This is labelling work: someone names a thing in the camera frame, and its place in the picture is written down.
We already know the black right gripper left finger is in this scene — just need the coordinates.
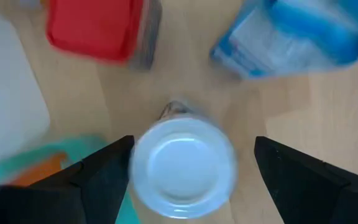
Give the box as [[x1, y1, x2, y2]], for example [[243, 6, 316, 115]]
[[0, 135, 135, 224]]

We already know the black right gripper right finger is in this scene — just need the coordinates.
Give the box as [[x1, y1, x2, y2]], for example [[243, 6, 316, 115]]
[[254, 136, 358, 224]]

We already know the orange cereal box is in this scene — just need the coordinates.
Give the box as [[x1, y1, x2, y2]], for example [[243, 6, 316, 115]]
[[9, 152, 70, 187]]

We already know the white-lidded glass spice jar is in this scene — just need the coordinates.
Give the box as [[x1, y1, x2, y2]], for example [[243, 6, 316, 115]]
[[129, 101, 238, 220]]

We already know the blue Rice Krispies cereal box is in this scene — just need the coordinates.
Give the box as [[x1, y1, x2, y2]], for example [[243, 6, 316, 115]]
[[209, 0, 358, 78]]

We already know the red-lidded spice tin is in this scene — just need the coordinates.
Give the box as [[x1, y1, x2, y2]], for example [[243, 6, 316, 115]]
[[45, 0, 163, 71]]

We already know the teal plastic bin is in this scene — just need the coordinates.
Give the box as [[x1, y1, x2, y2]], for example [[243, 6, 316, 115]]
[[0, 135, 141, 224]]

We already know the clear plastic bin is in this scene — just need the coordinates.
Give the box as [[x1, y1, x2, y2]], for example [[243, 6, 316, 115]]
[[0, 6, 51, 172]]

